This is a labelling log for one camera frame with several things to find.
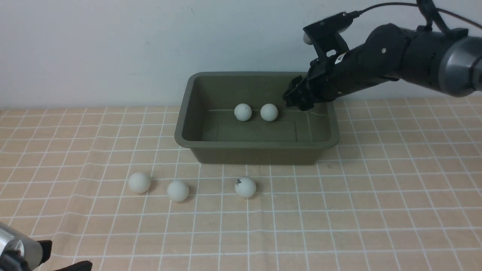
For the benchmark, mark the white ping-pong ball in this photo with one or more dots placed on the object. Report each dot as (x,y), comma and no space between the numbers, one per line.
(177,191)
(139,182)

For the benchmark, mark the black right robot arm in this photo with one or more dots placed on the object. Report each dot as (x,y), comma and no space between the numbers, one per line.
(434,61)

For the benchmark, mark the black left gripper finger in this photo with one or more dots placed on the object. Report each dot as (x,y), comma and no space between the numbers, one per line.
(85,265)
(46,248)

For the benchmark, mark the white ping-pong ball logo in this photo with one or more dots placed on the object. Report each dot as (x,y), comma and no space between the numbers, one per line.
(243,112)
(245,187)

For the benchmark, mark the checkered peach tablecloth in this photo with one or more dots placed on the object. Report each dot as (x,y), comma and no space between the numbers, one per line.
(400,192)

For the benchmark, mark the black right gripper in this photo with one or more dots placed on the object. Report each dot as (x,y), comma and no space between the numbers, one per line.
(338,72)

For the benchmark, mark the white ping-pong ball plain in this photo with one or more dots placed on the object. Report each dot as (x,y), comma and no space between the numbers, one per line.
(269,112)

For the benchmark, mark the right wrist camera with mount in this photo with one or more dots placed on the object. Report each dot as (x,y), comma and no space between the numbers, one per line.
(324,35)

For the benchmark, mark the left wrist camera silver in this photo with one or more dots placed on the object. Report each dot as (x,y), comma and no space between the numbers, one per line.
(19,252)

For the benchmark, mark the olive green plastic bin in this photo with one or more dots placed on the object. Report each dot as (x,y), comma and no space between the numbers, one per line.
(208,127)

